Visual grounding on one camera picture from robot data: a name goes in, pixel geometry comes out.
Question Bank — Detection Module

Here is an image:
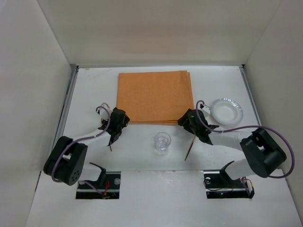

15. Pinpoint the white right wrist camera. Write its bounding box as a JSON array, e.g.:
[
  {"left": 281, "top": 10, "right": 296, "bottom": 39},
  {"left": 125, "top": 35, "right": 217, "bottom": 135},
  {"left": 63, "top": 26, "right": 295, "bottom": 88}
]
[{"left": 198, "top": 102, "right": 211, "bottom": 118}]

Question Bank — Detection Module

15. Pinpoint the left aluminium table rail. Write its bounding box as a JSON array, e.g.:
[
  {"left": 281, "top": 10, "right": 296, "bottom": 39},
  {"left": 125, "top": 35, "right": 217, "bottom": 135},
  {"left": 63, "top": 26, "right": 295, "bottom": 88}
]
[{"left": 46, "top": 65, "right": 80, "bottom": 171}]

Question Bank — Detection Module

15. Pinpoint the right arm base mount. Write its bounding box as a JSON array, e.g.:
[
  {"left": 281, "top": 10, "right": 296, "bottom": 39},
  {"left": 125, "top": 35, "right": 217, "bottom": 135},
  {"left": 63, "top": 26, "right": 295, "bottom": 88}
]
[{"left": 203, "top": 170, "right": 255, "bottom": 199}]

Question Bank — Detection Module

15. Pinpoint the white paper plate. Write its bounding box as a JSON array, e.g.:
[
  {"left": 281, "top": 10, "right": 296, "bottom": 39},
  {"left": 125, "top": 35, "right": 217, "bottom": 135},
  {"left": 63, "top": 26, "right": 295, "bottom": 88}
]
[{"left": 211, "top": 98, "right": 243, "bottom": 126}]

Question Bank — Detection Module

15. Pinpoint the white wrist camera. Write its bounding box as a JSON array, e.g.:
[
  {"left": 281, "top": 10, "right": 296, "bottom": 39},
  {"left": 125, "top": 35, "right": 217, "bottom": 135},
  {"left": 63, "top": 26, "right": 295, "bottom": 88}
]
[
  {"left": 198, "top": 102, "right": 211, "bottom": 118},
  {"left": 95, "top": 103, "right": 113, "bottom": 119}
]

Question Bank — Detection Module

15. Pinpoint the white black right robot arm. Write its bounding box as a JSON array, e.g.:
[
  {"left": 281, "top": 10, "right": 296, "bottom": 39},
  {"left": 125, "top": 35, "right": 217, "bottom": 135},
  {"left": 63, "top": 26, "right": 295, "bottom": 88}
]
[{"left": 178, "top": 109, "right": 286, "bottom": 180}]

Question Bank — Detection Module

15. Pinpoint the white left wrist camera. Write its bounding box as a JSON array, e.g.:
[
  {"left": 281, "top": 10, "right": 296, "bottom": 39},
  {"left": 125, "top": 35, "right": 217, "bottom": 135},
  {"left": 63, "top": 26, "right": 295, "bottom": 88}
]
[{"left": 95, "top": 103, "right": 113, "bottom": 119}]

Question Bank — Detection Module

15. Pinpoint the orange cloth napkin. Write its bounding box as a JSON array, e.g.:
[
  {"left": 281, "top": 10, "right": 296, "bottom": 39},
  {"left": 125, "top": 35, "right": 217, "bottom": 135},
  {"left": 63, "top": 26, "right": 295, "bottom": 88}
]
[{"left": 116, "top": 70, "right": 194, "bottom": 124}]

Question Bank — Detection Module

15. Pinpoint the clear plastic cup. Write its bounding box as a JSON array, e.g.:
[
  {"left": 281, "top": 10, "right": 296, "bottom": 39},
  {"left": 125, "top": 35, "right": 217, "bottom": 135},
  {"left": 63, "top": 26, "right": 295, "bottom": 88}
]
[{"left": 154, "top": 132, "right": 171, "bottom": 156}]

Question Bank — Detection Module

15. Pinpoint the aluminium table rail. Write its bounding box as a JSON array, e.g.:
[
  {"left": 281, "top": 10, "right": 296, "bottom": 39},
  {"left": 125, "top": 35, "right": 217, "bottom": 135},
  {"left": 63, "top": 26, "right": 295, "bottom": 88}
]
[
  {"left": 239, "top": 64, "right": 262, "bottom": 126},
  {"left": 46, "top": 65, "right": 80, "bottom": 171}
]

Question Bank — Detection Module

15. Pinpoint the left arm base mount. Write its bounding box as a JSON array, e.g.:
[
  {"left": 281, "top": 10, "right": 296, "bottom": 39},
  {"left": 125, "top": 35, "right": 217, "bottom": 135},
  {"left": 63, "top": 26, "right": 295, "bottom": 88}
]
[{"left": 75, "top": 172, "right": 121, "bottom": 200}]

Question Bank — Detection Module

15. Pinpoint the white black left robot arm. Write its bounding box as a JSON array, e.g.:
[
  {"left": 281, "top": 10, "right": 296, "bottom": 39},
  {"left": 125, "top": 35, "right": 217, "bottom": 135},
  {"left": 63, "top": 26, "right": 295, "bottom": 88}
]
[{"left": 43, "top": 104, "right": 130, "bottom": 186}]

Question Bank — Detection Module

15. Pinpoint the right aluminium table rail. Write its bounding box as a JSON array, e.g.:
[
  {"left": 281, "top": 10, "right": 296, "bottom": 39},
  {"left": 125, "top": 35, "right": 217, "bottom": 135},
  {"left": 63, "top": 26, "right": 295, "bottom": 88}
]
[{"left": 239, "top": 64, "right": 262, "bottom": 126}]

